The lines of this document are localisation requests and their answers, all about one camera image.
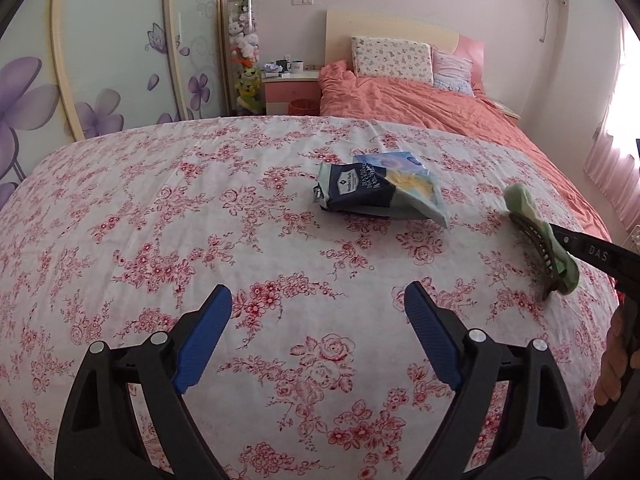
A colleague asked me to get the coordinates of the dark blue grey snack bag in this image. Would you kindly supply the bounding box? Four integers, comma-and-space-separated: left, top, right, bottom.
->
312, 162, 401, 218

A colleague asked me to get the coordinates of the pink nightstand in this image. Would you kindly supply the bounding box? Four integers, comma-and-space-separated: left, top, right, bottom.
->
261, 71, 322, 116

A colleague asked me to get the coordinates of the floral pillow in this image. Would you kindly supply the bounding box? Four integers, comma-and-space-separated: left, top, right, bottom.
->
351, 36, 435, 85

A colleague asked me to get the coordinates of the orange duvet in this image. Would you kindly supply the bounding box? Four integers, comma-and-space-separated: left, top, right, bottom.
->
318, 59, 613, 241

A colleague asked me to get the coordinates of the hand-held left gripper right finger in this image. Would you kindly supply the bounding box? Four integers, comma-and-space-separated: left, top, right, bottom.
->
404, 281, 586, 480

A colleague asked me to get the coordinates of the blue tissue packet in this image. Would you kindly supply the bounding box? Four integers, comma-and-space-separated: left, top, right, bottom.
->
354, 151, 433, 177

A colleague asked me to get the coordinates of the pink curtain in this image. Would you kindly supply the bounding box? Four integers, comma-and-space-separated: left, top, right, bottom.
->
582, 10, 640, 211

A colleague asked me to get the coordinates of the floral sliding wardrobe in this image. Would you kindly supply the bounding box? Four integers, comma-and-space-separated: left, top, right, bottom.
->
0, 0, 233, 196

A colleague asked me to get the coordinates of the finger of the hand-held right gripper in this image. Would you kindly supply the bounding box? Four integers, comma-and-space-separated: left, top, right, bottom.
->
549, 222, 640, 286

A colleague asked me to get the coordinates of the person's right hand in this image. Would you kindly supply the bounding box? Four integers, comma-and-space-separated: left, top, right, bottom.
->
594, 305, 632, 406

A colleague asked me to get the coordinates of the pink floral bedspread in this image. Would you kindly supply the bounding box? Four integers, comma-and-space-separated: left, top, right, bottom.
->
0, 115, 626, 480

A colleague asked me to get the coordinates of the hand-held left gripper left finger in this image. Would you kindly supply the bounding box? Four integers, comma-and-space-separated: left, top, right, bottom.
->
52, 284, 233, 480

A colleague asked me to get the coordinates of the cream pink headboard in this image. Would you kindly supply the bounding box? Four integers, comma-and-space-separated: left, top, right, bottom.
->
325, 9, 486, 93

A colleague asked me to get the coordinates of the brown hair claw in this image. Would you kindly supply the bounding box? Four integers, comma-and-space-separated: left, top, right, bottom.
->
509, 212, 558, 302

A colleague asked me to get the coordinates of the clear plush toy tube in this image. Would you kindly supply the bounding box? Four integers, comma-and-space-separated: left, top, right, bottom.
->
226, 0, 261, 113

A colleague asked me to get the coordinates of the light blue wipes pack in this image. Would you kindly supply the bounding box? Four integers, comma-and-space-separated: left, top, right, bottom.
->
385, 167, 451, 231

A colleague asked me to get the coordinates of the pink striped pillow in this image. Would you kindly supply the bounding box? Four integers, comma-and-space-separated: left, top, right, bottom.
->
431, 50, 474, 96

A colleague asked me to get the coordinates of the green frog plush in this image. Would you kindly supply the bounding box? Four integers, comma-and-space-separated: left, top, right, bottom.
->
236, 66, 262, 111

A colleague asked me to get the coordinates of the light green sock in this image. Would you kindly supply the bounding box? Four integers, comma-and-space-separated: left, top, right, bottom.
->
502, 183, 581, 296

